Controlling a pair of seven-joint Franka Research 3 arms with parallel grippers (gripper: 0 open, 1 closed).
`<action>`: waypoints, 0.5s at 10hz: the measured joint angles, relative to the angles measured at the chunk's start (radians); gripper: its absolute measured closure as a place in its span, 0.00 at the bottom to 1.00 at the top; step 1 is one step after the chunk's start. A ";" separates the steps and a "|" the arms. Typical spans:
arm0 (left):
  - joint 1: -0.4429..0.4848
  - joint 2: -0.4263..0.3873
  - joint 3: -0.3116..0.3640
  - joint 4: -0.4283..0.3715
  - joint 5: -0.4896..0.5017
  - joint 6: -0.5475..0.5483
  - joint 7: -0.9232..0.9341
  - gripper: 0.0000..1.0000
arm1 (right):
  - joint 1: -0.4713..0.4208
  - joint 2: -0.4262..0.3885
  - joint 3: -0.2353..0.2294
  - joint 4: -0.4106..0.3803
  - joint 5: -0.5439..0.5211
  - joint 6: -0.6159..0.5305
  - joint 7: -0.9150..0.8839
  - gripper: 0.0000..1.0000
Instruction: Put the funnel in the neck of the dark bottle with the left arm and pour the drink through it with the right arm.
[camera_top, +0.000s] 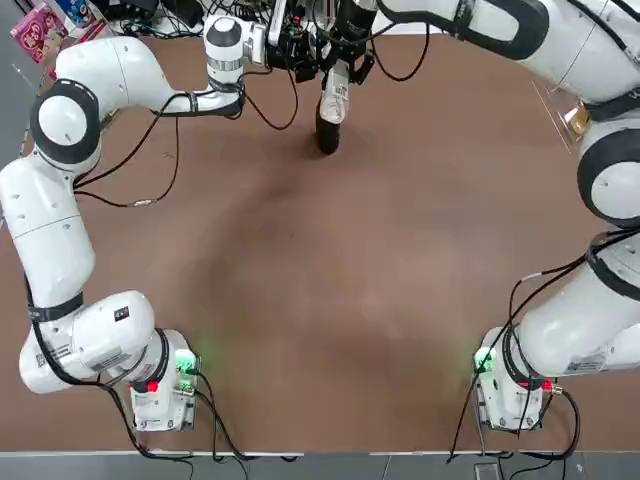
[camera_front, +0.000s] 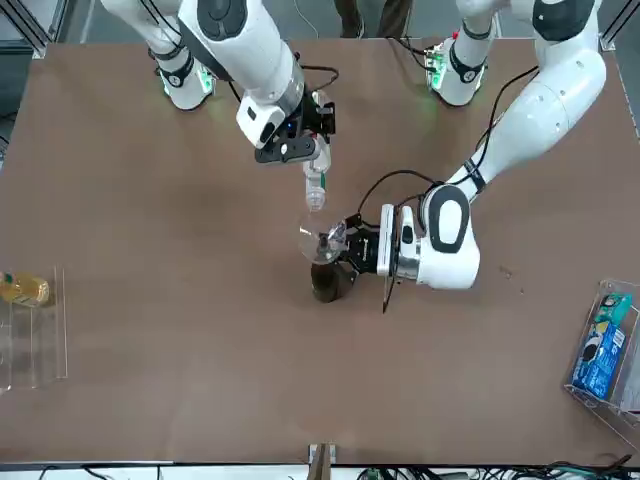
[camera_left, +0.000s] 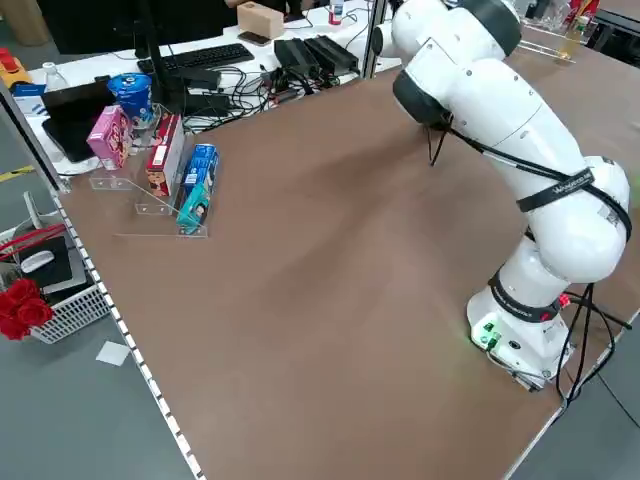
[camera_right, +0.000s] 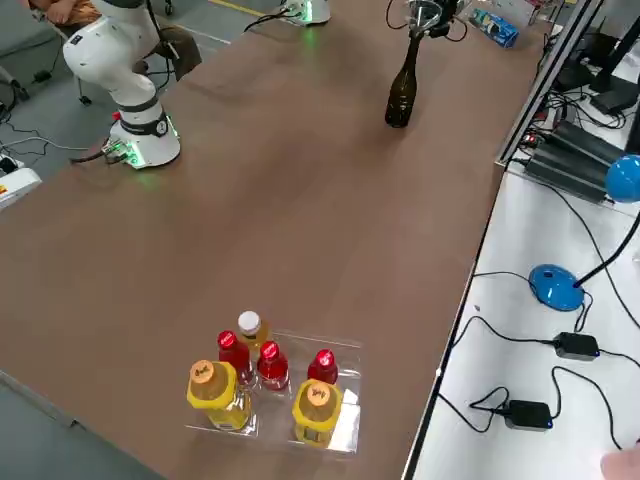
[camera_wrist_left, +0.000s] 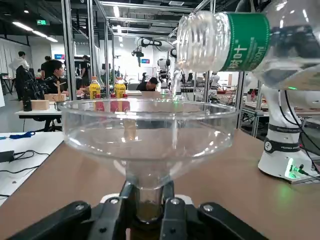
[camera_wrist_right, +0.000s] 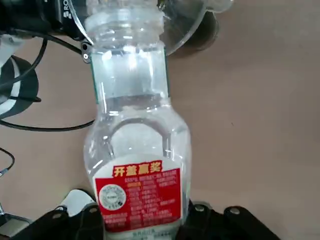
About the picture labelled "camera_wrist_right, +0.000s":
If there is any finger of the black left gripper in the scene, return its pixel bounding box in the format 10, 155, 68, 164
79, 39, 92, 65

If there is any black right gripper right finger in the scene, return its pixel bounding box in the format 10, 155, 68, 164
174, 198, 285, 240

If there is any clear drink bottle red label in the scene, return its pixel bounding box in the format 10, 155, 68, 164
82, 0, 193, 240

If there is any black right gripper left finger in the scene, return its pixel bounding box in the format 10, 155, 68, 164
13, 201, 107, 240

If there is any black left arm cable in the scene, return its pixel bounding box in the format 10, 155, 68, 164
0, 27, 96, 133

